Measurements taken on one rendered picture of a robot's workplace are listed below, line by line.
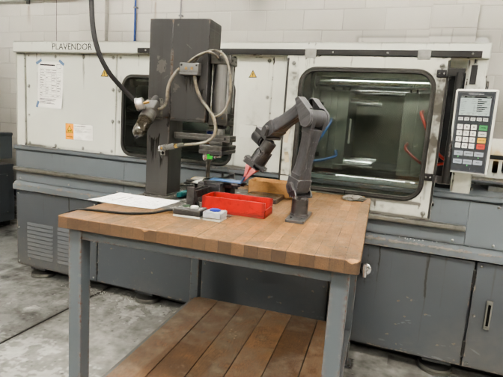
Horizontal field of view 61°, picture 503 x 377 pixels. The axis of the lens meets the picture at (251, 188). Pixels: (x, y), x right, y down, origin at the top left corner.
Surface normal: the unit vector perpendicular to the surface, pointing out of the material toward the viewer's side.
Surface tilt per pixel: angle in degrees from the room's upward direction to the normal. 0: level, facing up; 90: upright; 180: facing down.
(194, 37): 90
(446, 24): 90
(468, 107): 97
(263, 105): 90
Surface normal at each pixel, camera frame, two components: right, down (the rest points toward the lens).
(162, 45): -0.29, 0.13
